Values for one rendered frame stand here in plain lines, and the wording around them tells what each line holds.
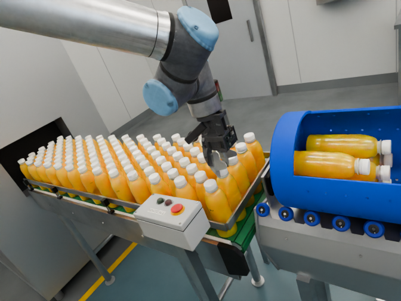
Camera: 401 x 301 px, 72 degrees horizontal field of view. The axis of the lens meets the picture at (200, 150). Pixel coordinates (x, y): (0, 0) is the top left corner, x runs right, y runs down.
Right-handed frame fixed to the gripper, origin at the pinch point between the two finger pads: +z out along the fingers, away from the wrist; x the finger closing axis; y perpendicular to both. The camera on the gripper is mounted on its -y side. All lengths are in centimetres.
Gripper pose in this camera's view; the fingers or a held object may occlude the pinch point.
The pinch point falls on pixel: (221, 168)
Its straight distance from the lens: 89.1
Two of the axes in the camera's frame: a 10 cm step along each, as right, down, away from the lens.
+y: 7.9, 0.3, -6.2
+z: 3.2, 8.4, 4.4
